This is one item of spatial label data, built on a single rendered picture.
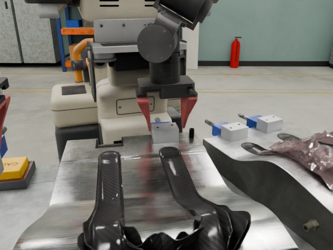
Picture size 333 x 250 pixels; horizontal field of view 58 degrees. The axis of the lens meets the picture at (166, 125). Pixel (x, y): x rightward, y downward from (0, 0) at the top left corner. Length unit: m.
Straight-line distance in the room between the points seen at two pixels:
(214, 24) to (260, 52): 1.05
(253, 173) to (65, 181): 0.33
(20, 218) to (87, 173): 0.15
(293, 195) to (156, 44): 0.32
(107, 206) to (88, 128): 0.82
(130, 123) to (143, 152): 0.39
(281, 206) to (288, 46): 5.80
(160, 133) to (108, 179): 0.14
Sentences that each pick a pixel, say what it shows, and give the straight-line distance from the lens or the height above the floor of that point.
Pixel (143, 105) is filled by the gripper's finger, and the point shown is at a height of 0.97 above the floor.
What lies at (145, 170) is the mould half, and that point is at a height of 0.89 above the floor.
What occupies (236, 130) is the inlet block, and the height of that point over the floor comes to 0.88.
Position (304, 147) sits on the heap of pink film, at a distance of 0.54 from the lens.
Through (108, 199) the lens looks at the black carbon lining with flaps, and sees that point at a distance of 0.45.
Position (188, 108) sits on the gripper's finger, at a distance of 0.57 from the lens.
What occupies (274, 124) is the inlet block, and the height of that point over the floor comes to 0.87.
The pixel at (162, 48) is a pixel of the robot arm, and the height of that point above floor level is 1.08.
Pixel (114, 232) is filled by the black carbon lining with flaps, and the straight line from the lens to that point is 0.34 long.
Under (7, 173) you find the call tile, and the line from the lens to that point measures 0.67.
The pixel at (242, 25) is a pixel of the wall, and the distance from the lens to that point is 5.99.
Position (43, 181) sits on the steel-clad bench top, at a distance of 0.68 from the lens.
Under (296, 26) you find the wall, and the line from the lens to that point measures 6.28.
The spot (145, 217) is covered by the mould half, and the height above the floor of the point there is 0.93.
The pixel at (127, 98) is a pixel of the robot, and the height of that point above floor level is 0.87.
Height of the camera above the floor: 1.14
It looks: 22 degrees down
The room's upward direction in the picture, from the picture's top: straight up
